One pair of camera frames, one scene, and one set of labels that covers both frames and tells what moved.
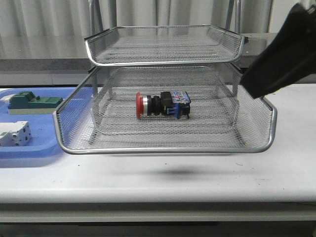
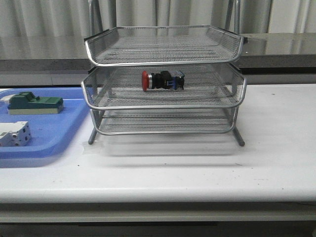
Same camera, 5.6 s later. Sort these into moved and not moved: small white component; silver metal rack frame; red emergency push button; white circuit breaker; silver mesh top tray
Moved: red emergency push button
Not moved: silver metal rack frame; small white component; silver mesh top tray; white circuit breaker
